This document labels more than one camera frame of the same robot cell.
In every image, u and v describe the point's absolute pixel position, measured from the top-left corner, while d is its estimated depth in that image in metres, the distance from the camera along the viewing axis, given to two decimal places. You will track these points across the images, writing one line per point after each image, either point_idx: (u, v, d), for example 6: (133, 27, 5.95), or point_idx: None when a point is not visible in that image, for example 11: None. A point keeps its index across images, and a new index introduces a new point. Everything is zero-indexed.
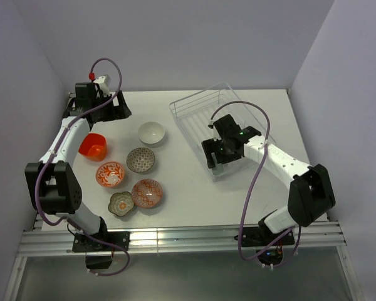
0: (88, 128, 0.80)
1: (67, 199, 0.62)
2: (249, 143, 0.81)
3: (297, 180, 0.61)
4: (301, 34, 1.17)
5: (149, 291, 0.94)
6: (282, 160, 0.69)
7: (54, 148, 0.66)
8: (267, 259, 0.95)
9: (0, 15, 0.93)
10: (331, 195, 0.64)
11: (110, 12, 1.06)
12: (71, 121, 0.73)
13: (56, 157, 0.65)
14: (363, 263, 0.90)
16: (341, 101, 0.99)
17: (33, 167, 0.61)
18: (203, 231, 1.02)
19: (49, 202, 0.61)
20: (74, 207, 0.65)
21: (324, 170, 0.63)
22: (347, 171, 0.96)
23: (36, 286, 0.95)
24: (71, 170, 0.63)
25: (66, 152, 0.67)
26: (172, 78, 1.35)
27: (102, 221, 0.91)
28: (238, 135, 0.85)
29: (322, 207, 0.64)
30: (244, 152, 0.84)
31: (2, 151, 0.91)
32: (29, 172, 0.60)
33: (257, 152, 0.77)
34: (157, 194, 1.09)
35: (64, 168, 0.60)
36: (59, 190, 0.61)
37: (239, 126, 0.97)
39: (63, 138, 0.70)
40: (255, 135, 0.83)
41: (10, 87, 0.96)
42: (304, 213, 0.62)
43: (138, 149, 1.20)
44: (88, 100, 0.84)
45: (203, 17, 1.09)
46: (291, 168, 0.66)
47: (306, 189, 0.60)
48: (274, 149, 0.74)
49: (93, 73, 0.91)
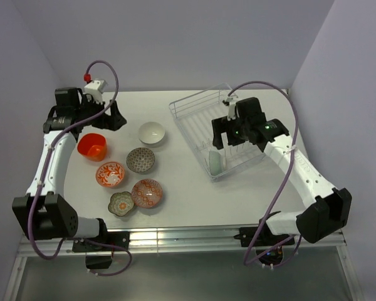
0: (74, 139, 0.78)
1: (64, 227, 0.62)
2: (274, 143, 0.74)
3: (319, 202, 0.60)
4: (301, 34, 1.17)
5: (149, 291, 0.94)
6: (307, 174, 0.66)
7: (41, 177, 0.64)
8: (267, 259, 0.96)
9: (0, 15, 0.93)
10: (344, 218, 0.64)
11: (110, 12, 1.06)
12: (56, 139, 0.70)
13: (45, 187, 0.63)
14: (363, 263, 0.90)
16: (341, 101, 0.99)
17: (20, 203, 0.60)
18: (203, 231, 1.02)
19: (45, 232, 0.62)
20: (71, 232, 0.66)
21: (349, 197, 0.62)
22: (347, 171, 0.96)
23: (36, 286, 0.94)
24: (62, 199, 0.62)
25: (54, 179, 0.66)
26: (172, 78, 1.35)
27: (101, 221, 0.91)
28: (264, 129, 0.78)
29: (331, 227, 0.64)
30: (265, 148, 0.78)
31: (2, 151, 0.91)
32: (17, 207, 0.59)
33: (281, 155, 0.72)
34: (157, 194, 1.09)
35: (55, 201, 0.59)
36: (54, 221, 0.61)
37: (264, 115, 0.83)
39: (49, 162, 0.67)
40: (281, 133, 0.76)
41: (9, 86, 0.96)
42: (314, 234, 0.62)
43: (138, 149, 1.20)
44: (71, 108, 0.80)
45: (202, 17, 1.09)
46: (316, 186, 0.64)
47: (325, 214, 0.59)
48: (299, 158, 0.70)
49: (89, 75, 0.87)
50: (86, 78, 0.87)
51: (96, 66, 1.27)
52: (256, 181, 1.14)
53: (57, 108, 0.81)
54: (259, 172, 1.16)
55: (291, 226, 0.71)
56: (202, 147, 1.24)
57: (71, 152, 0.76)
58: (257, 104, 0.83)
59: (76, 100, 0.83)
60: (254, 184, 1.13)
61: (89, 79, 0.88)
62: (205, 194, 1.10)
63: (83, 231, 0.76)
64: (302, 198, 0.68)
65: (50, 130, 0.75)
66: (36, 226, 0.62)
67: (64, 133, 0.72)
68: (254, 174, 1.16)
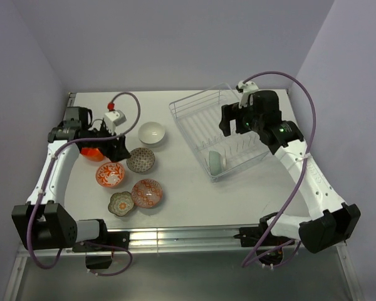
0: (77, 152, 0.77)
1: (61, 237, 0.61)
2: (286, 148, 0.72)
3: (327, 216, 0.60)
4: (300, 34, 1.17)
5: (149, 291, 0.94)
6: (318, 186, 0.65)
7: (42, 186, 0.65)
8: (267, 259, 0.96)
9: (0, 15, 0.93)
10: (349, 232, 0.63)
11: (110, 12, 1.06)
12: (59, 150, 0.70)
13: (45, 195, 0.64)
14: (363, 263, 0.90)
16: (341, 102, 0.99)
17: (20, 211, 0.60)
18: (203, 231, 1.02)
19: (44, 241, 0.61)
20: (70, 242, 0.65)
21: (358, 214, 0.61)
22: (347, 171, 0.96)
23: (36, 287, 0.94)
24: (62, 209, 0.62)
25: (56, 187, 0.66)
26: (172, 78, 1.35)
27: (101, 221, 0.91)
28: (277, 131, 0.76)
29: (334, 240, 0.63)
30: (276, 151, 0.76)
31: (2, 151, 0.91)
32: (17, 216, 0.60)
33: (292, 162, 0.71)
34: (157, 194, 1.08)
35: (54, 210, 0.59)
36: (52, 231, 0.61)
37: (280, 114, 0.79)
39: (51, 171, 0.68)
40: (296, 138, 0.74)
41: (9, 86, 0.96)
42: (316, 244, 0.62)
43: (138, 150, 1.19)
44: (79, 123, 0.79)
45: (203, 17, 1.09)
46: (325, 200, 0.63)
47: (331, 229, 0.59)
48: (312, 168, 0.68)
49: (113, 104, 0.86)
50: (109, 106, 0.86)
51: (96, 66, 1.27)
52: (257, 181, 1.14)
53: (64, 123, 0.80)
54: (259, 172, 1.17)
55: (290, 229, 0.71)
56: (202, 147, 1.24)
57: (74, 161, 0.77)
58: (276, 102, 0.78)
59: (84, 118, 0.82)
60: (255, 184, 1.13)
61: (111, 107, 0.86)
62: (205, 195, 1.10)
63: (83, 232, 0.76)
64: (309, 209, 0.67)
65: (55, 140, 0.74)
66: (34, 236, 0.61)
67: (67, 144, 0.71)
68: (254, 175, 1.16)
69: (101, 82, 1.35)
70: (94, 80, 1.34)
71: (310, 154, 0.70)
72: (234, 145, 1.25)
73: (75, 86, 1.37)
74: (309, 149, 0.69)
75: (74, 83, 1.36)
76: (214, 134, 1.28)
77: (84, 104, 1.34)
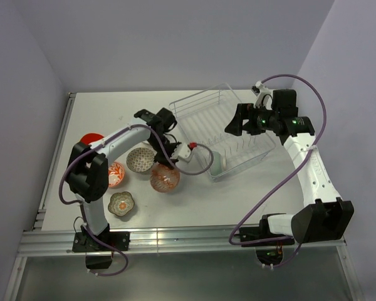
0: (143, 138, 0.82)
1: (90, 187, 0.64)
2: (294, 138, 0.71)
3: (318, 205, 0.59)
4: (301, 34, 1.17)
5: (149, 292, 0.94)
6: (315, 176, 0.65)
7: (106, 140, 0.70)
8: (267, 259, 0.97)
9: (0, 15, 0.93)
10: (340, 231, 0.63)
11: (111, 12, 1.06)
12: (137, 125, 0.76)
13: (103, 148, 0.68)
14: (363, 263, 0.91)
16: (339, 101, 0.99)
17: (80, 147, 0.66)
18: (204, 231, 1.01)
19: (74, 182, 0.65)
20: (93, 198, 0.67)
21: (351, 211, 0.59)
22: (347, 170, 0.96)
23: (37, 286, 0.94)
24: (106, 167, 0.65)
25: (113, 148, 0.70)
26: (172, 78, 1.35)
27: (106, 228, 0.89)
28: (289, 122, 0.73)
29: (324, 236, 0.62)
30: (286, 141, 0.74)
31: (2, 150, 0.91)
32: (76, 148, 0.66)
33: (297, 152, 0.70)
34: (175, 175, 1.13)
35: (101, 162, 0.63)
36: (88, 177, 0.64)
37: (297, 110, 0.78)
39: (120, 135, 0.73)
40: (306, 132, 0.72)
41: (9, 86, 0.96)
42: (302, 237, 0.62)
43: (138, 149, 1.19)
44: (161, 121, 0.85)
45: (203, 17, 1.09)
46: (320, 190, 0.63)
47: (318, 218, 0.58)
48: (314, 160, 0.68)
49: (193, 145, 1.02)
50: (192, 145, 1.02)
51: (96, 66, 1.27)
52: (256, 181, 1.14)
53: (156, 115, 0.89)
54: (259, 172, 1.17)
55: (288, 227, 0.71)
56: (201, 146, 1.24)
57: (140, 140, 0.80)
58: (294, 98, 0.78)
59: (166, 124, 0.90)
60: (254, 184, 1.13)
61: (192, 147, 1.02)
62: (205, 195, 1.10)
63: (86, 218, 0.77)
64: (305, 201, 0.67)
65: (139, 117, 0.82)
66: (73, 174, 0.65)
67: (145, 126, 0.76)
68: (254, 175, 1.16)
69: (101, 82, 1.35)
70: (94, 80, 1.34)
71: (316, 147, 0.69)
72: (233, 145, 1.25)
73: (75, 86, 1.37)
74: (318, 140, 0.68)
75: (74, 83, 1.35)
76: (214, 134, 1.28)
77: (84, 105, 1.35)
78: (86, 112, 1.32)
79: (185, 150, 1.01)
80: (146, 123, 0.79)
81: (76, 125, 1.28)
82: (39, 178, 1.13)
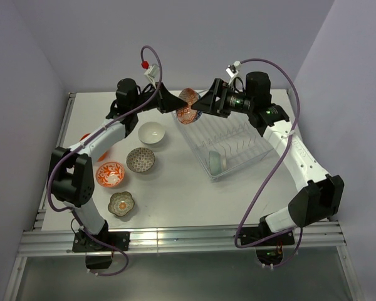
0: (122, 135, 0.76)
1: (77, 191, 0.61)
2: (273, 128, 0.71)
3: (311, 186, 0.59)
4: (301, 34, 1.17)
5: (149, 292, 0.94)
6: (301, 159, 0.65)
7: (84, 141, 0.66)
8: (267, 259, 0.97)
9: (0, 15, 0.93)
10: (336, 205, 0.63)
11: (110, 11, 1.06)
12: (111, 123, 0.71)
13: (83, 150, 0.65)
14: (363, 263, 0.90)
16: (341, 101, 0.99)
17: (59, 152, 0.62)
18: (203, 231, 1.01)
19: (60, 189, 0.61)
20: (81, 202, 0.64)
21: (341, 183, 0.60)
22: (348, 171, 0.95)
23: (37, 286, 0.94)
24: (89, 168, 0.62)
25: (93, 149, 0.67)
26: (172, 78, 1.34)
27: (105, 224, 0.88)
28: (264, 113, 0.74)
29: (323, 214, 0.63)
30: (264, 133, 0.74)
31: (2, 150, 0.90)
32: (55, 154, 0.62)
33: (279, 140, 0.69)
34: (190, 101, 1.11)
35: (84, 162, 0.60)
36: (73, 181, 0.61)
37: (270, 96, 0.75)
39: (96, 135, 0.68)
40: (281, 120, 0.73)
41: (9, 86, 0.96)
42: (302, 219, 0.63)
43: (138, 149, 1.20)
44: (129, 108, 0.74)
45: (203, 17, 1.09)
46: (309, 172, 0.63)
47: (315, 198, 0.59)
48: (297, 143, 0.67)
49: (146, 61, 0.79)
50: (144, 64, 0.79)
51: (95, 65, 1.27)
52: (256, 181, 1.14)
53: (118, 103, 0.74)
54: (259, 172, 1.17)
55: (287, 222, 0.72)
56: (202, 146, 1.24)
57: (118, 139, 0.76)
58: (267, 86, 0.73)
59: (134, 94, 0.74)
60: (254, 184, 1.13)
61: (148, 66, 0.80)
62: (205, 195, 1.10)
63: (86, 221, 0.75)
64: (296, 184, 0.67)
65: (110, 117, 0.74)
66: (57, 180, 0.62)
67: (117, 120, 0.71)
68: (254, 175, 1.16)
69: (101, 82, 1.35)
70: (94, 80, 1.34)
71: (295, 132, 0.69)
72: (234, 145, 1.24)
73: (75, 86, 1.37)
74: (295, 125, 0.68)
75: (74, 83, 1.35)
76: (214, 134, 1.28)
77: (84, 105, 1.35)
78: (86, 112, 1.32)
79: (150, 77, 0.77)
80: (119, 120, 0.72)
81: (75, 125, 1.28)
82: (39, 178, 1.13)
